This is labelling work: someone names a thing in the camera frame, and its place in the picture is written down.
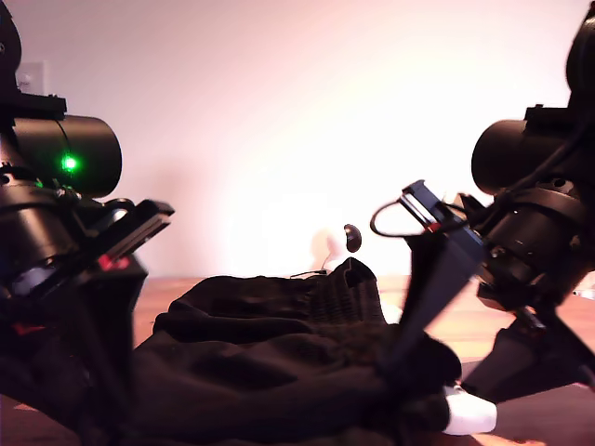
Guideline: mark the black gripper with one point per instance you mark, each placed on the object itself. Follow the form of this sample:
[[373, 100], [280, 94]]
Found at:
[[37, 232], [539, 241]]

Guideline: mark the white dome security camera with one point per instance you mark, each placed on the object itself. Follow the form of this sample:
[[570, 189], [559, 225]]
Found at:
[[353, 239]]

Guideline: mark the black shorts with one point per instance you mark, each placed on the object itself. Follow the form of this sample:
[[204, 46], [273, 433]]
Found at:
[[255, 362]]

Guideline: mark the white wall light switch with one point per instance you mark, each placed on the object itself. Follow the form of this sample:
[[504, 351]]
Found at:
[[35, 76]]

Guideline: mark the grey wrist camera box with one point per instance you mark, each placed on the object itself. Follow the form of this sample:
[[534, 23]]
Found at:
[[114, 214], [467, 206]]

